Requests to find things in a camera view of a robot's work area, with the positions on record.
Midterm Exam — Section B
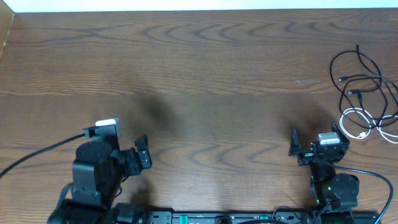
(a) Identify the white USB cable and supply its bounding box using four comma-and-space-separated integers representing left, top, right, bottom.
338, 107, 398, 144

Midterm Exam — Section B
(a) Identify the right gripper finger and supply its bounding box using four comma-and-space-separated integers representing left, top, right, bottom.
289, 126, 300, 156
331, 121, 350, 146

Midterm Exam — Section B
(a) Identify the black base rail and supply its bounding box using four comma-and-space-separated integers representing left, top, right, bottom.
111, 210, 382, 224

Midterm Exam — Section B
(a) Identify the cardboard box wall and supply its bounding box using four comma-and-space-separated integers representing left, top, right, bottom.
0, 0, 15, 58

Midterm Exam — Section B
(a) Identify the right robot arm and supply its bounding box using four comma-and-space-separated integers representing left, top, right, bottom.
289, 121, 359, 223

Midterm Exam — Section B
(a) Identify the black USB cable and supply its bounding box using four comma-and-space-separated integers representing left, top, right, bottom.
329, 43, 398, 128
338, 73, 398, 130

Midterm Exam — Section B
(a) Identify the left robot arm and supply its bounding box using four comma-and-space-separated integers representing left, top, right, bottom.
47, 134, 152, 224

